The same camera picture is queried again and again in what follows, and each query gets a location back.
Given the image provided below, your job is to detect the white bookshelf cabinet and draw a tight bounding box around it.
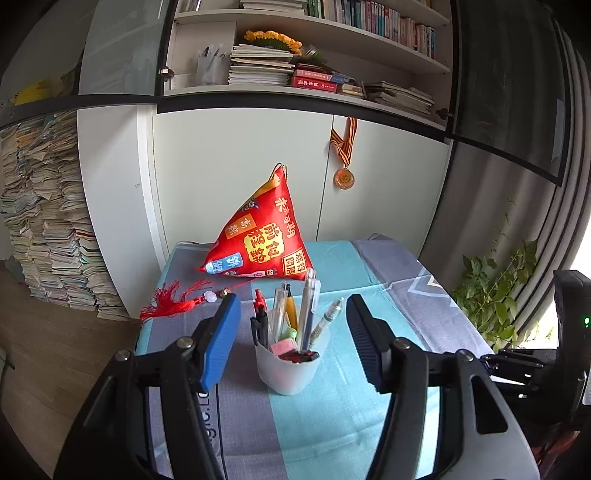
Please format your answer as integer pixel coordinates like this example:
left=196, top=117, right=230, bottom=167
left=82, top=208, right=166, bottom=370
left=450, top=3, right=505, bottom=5
left=76, top=0, right=455, bottom=324

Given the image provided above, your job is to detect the translucent plastic cup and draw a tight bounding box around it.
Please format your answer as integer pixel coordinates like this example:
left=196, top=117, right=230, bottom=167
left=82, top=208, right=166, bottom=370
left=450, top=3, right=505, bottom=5
left=255, top=318, right=332, bottom=396

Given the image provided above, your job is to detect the clear gel pen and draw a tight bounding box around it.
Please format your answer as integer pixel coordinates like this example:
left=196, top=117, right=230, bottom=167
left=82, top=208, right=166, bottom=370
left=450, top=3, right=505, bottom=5
left=298, top=268, right=315, bottom=349

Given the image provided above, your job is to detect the row of colourful books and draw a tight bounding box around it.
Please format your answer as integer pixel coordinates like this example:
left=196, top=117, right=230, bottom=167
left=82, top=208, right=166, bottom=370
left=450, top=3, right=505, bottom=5
left=307, top=0, right=437, bottom=60

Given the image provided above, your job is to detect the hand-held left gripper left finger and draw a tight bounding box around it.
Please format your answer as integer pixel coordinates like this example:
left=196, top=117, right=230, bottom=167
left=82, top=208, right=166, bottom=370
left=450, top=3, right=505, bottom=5
left=53, top=293, right=242, bottom=480

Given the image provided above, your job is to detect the clear grey pen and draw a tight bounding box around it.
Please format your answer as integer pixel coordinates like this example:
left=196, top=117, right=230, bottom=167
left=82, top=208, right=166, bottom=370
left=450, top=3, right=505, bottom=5
left=308, top=277, right=322, bottom=324

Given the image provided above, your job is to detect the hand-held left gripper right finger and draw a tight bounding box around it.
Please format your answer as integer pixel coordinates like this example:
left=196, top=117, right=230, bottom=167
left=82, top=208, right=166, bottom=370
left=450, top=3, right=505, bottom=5
left=345, top=294, right=541, bottom=480

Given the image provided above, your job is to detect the yellow flower garland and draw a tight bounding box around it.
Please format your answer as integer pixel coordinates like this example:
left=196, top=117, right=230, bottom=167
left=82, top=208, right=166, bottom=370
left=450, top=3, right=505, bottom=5
left=244, top=30, right=303, bottom=52

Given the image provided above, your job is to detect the dark artificial plant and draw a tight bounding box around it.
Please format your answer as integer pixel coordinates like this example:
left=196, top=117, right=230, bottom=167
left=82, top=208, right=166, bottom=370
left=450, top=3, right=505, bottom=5
left=295, top=46, right=331, bottom=70

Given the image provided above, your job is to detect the orange black pen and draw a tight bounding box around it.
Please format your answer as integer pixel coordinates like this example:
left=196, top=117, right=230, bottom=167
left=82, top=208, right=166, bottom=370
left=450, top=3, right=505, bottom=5
left=284, top=284, right=298, bottom=330

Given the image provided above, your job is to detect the stack of worn workbooks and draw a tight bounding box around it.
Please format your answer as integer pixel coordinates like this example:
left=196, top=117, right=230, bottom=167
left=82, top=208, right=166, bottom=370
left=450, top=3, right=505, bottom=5
left=365, top=80, right=435, bottom=116

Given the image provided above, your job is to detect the red triangular printed pillow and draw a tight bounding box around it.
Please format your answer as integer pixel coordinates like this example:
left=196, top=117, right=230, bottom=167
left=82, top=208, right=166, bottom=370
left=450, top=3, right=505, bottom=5
left=196, top=162, right=315, bottom=281

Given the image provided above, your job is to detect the yellow item behind glass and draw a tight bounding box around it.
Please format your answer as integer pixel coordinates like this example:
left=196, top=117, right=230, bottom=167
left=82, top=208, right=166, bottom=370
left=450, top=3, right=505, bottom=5
left=11, top=76, right=63, bottom=107

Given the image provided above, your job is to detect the gold medal striped ribbon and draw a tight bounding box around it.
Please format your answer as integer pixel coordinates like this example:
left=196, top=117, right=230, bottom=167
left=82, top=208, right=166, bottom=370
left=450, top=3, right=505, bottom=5
left=330, top=117, right=358, bottom=190

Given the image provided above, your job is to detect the grey curtain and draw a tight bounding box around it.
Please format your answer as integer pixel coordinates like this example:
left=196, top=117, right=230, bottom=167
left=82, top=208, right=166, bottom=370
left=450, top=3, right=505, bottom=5
left=508, top=23, right=591, bottom=342

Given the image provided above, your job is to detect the blue grey printed tablecloth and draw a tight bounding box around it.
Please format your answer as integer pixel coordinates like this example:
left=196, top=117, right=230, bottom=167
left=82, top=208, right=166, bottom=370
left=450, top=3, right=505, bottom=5
left=134, top=237, right=497, bottom=480

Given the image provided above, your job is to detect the stack of magazines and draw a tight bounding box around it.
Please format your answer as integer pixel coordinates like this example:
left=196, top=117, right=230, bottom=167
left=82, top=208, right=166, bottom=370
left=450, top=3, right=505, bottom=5
left=228, top=44, right=296, bottom=87

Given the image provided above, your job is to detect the pile of books and papers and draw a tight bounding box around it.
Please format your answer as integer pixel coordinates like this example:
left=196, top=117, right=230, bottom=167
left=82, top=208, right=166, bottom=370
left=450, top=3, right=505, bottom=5
left=0, top=111, right=132, bottom=321

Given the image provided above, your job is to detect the dark glass cabinet door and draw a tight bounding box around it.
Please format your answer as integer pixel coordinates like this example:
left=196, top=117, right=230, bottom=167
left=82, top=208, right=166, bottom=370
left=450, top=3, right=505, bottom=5
left=450, top=0, right=573, bottom=185

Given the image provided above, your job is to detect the clear shelf pen holder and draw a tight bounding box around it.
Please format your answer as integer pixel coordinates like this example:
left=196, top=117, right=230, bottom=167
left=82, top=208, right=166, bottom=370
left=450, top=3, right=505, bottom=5
left=196, top=44, right=227, bottom=86

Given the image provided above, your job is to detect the green leafy plant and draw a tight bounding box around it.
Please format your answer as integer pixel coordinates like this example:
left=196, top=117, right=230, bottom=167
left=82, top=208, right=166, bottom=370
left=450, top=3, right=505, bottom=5
left=450, top=198, right=555, bottom=354

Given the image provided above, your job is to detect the red tassel charm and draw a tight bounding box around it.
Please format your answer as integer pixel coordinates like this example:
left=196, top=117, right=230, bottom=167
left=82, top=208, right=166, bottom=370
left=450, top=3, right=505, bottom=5
left=139, top=279, right=241, bottom=322

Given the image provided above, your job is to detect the stack of pale books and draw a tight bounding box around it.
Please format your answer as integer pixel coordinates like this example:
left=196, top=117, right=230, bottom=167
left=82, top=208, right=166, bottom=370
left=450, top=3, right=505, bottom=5
left=240, top=0, right=308, bottom=12

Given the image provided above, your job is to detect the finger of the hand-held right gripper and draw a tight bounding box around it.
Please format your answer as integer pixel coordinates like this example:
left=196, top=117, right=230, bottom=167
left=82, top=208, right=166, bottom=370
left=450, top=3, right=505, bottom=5
left=480, top=348, right=546, bottom=370
left=487, top=368, right=557, bottom=398

